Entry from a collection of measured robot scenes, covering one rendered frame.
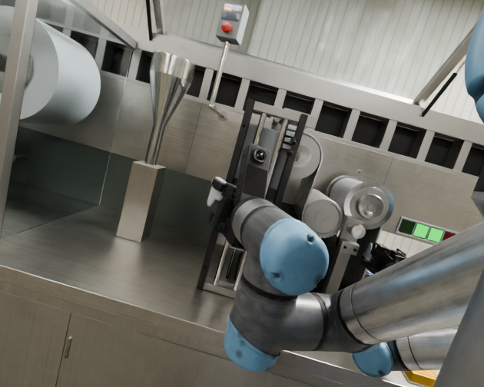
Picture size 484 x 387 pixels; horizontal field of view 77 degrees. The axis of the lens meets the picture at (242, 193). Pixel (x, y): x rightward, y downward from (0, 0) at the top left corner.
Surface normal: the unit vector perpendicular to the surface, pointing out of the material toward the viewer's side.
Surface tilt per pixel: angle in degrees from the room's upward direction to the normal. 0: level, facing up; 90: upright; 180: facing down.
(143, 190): 90
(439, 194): 90
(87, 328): 90
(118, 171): 90
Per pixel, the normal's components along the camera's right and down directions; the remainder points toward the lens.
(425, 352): -0.69, 0.00
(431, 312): -0.61, 0.44
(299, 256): 0.30, 0.24
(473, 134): -0.07, 0.15
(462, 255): -0.91, -0.27
